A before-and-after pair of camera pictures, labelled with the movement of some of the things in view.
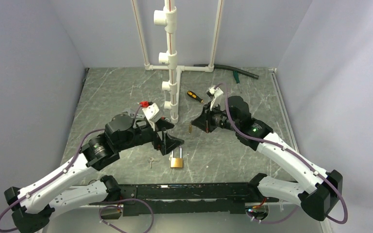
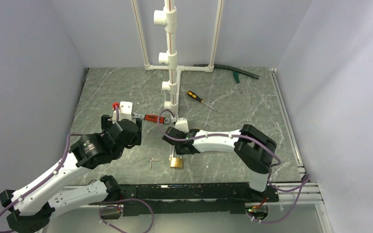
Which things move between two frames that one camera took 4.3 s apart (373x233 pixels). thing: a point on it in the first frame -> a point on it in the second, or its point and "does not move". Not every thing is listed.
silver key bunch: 150,160 does not move
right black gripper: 203,121 -> 178,152
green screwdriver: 237,78 does not move
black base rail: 184,199 does not move
